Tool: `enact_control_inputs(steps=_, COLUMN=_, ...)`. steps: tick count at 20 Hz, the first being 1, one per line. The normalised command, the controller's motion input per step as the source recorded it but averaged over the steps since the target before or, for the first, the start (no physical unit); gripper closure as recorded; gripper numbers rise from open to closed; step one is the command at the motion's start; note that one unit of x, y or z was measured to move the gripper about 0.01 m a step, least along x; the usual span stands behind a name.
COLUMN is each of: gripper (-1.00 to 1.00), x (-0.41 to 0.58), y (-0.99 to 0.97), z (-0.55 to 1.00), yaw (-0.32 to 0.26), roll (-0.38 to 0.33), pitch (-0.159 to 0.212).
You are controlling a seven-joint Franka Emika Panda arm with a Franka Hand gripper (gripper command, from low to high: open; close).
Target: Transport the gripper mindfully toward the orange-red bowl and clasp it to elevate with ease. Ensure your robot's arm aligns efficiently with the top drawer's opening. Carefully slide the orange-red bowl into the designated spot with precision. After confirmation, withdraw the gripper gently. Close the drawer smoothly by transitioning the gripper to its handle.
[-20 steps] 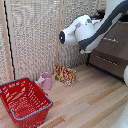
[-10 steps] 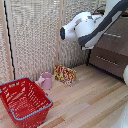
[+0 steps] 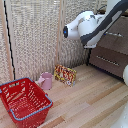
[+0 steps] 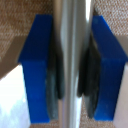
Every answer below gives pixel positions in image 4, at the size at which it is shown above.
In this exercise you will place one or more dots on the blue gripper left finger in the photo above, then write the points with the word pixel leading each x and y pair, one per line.
pixel 35 66

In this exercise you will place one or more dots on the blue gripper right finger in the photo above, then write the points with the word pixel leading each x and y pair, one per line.
pixel 108 70

